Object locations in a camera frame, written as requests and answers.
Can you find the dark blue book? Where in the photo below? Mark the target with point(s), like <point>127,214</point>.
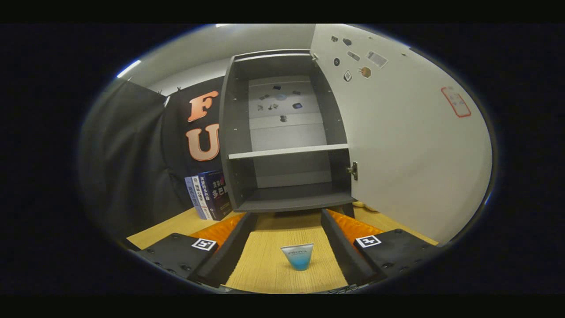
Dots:
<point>219,194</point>

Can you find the yellow plush toy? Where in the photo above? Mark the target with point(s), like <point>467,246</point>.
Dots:
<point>365,206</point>

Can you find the blue cosmetic tube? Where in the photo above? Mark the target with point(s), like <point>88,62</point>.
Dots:
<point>298,258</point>

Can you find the white cabinet shelf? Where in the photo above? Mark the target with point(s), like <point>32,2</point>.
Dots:
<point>287,151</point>

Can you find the white blue book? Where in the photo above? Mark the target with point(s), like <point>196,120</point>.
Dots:
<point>201,194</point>

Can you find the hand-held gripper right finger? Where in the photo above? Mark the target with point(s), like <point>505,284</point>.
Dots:
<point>340,251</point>

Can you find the black backdrop cloth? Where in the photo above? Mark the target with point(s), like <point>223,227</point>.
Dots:
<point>123,168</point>

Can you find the grey cabinet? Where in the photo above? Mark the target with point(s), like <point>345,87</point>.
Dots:
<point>234,132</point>

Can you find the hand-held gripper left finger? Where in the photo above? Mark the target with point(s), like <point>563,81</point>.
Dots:
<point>236,251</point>

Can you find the white cabinet door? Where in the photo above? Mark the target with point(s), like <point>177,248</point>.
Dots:
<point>397,154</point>

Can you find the light blue book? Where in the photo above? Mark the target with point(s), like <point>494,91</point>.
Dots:
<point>190,194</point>

